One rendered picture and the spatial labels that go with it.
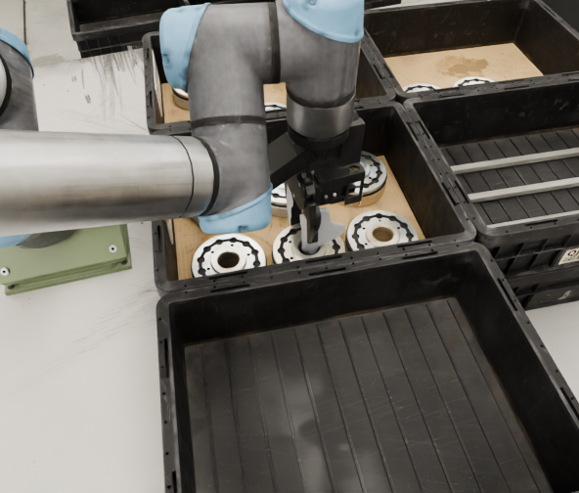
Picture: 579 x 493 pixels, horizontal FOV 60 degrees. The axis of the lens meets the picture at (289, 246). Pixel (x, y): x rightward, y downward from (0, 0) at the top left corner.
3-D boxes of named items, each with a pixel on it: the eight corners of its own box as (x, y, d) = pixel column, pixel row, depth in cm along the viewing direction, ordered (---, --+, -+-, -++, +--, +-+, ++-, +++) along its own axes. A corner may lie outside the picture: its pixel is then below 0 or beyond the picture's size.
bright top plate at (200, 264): (194, 299, 65) (193, 297, 65) (190, 241, 72) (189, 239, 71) (271, 289, 67) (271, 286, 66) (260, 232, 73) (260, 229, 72)
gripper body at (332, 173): (361, 206, 66) (373, 131, 57) (299, 222, 64) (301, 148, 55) (338, 169, 70) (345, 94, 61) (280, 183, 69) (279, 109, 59)
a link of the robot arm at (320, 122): (299, 115, 51) (275, 73, 56) (299, 151, 55) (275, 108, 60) (367, 101, 53) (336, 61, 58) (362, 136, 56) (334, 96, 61)
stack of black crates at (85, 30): (110, 147, 195) (70, 35, 160) (102, 103, 212) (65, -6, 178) (211, 125, 203) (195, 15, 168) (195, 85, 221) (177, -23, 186)
